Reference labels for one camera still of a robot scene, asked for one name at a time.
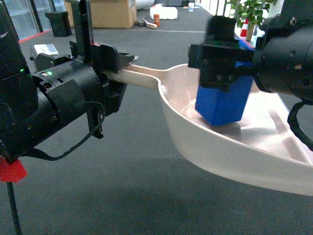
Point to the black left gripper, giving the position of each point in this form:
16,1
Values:
81,85

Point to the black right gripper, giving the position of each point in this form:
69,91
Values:
221,59

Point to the blue plastic block part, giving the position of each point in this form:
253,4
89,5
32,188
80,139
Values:
220,108

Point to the beige plastic scoop tray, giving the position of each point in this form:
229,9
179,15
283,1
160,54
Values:
259,150

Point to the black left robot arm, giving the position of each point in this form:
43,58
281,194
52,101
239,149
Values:
34,106

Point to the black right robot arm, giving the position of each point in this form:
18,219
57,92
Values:
282,61

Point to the orange white traffic cone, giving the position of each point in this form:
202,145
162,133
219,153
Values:
244,29

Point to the large open cardboard box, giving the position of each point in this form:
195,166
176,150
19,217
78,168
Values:
113,13

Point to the green potted plant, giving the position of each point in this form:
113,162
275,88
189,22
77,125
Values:
251,10

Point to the black plastic bin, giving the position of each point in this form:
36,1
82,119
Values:
60,23

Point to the orange cylindrical container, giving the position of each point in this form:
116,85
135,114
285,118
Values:
156,20

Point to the white foam block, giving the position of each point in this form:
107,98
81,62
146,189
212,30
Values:
165,13

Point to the glass door cabinet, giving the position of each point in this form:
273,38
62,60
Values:
28,16

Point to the wooden handled brush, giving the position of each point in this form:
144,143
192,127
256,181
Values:
150,25

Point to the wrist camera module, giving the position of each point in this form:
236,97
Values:
45,56

